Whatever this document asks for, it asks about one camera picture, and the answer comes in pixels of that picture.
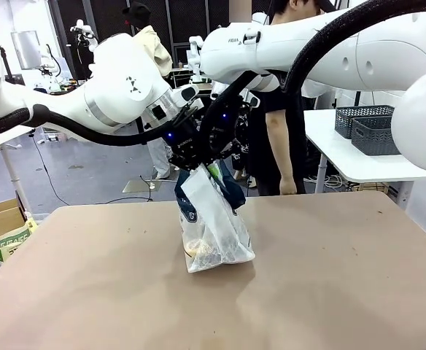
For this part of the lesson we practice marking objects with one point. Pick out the person in black t-shirt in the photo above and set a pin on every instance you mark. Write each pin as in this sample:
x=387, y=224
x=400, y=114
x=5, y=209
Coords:
x=300, y=146

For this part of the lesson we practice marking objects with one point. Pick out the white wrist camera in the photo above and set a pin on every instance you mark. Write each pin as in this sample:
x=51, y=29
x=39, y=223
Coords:
x=184, y=95
x=254, y=103

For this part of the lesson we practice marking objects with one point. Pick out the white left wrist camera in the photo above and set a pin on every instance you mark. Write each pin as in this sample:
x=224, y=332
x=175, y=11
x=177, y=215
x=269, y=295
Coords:
x=184, y=95

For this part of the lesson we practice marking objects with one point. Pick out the green white sack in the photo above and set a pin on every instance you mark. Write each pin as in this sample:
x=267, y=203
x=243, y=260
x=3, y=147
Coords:
x=12, y=240

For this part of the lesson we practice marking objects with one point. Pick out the grey floor plate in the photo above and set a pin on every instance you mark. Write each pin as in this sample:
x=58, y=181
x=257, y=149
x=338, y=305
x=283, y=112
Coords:
x=140, y=186

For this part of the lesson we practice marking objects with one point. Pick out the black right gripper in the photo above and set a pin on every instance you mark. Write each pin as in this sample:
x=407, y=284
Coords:
x=220, y=135

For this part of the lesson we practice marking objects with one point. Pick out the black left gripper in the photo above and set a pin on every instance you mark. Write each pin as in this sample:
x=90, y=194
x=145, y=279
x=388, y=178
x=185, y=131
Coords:
x=185, y=144

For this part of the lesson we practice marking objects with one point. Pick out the wooden crate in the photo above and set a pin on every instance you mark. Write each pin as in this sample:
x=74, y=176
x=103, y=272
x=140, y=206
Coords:
x=373, y=186

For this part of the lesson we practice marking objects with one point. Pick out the large white side table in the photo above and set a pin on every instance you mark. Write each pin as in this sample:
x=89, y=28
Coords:
x=329, y=153

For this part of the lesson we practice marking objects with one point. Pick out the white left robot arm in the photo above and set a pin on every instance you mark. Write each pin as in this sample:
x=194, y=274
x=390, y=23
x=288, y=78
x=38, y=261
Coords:
x=118, y=84

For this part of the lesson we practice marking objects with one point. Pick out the grey rectangular panel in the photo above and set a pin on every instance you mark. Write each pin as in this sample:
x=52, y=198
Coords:
x=27, y=49

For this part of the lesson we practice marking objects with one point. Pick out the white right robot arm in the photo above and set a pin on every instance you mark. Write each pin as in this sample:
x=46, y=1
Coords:
x=380, y=54

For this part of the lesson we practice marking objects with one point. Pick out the person in cream jacket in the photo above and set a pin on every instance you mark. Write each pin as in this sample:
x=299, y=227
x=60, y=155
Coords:
x=158, y=51

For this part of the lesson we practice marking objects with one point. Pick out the black tripod stand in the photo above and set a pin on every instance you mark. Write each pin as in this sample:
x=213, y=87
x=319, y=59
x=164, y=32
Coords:
x=357, y=99

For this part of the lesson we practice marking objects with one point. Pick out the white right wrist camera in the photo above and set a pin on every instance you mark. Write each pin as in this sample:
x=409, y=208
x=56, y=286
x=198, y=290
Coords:
x=254, y=103

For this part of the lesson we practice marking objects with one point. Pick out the person's right hand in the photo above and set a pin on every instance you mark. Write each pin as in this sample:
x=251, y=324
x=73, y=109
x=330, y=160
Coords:
x=287, y=186

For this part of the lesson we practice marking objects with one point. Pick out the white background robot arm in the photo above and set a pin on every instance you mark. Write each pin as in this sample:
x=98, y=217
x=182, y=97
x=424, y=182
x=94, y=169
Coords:
x=49, y=62
x=89, y=36
x=194, y=65

